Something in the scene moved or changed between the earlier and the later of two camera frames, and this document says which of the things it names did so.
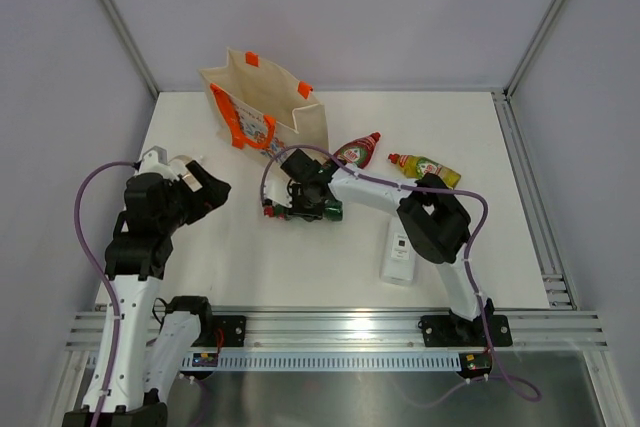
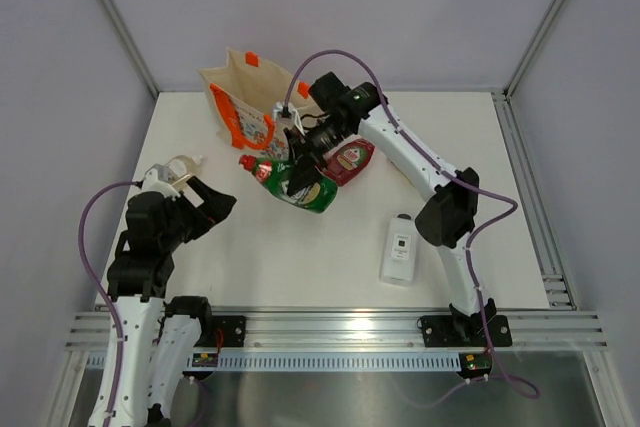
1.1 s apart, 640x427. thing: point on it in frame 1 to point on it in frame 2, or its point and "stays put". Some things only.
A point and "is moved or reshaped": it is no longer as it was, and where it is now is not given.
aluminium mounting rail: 284,331 stays put
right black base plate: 450,331 stays put
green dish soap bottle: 333,210 is moved or reshaped
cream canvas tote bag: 258,109 stays put
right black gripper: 297,211 to 304,172
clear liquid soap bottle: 179,164 stays put
